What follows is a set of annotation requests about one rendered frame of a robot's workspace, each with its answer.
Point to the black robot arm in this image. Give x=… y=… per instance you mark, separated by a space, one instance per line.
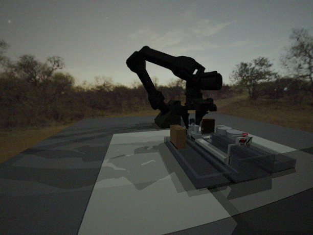
x=182 y=67

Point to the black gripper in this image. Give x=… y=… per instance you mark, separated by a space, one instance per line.
x=183 y=110

